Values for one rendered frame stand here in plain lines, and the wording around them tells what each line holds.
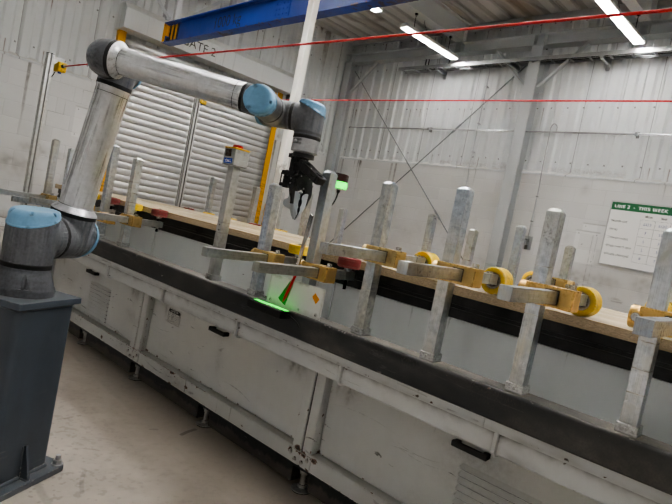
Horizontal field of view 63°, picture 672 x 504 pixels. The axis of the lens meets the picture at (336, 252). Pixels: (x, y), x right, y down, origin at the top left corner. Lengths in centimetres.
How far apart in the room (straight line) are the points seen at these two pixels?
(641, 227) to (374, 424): 716
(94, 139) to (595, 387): 170
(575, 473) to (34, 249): 162
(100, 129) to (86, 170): 15
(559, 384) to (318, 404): 88
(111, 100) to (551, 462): 169
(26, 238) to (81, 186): 27
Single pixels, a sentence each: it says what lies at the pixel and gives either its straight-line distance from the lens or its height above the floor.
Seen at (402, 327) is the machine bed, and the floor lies 72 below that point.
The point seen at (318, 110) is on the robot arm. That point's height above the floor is 135.
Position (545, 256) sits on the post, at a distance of 140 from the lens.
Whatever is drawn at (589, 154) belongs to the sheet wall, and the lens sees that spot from 929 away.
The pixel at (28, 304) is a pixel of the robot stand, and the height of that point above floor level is 60.
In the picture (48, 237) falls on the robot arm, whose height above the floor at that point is 79.
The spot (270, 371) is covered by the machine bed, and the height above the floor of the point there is 37.
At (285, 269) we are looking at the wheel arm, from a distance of 167.
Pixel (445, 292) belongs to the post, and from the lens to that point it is 151.
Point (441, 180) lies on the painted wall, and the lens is 1043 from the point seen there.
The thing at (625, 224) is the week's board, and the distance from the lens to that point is 885.
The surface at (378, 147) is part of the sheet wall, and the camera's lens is 1162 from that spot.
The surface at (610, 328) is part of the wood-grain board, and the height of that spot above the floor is 89.
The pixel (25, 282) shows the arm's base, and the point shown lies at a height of 65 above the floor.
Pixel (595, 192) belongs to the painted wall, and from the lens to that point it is 909.
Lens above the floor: 102
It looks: 3 degrees down
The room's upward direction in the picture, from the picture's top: 11 degrees clockwise
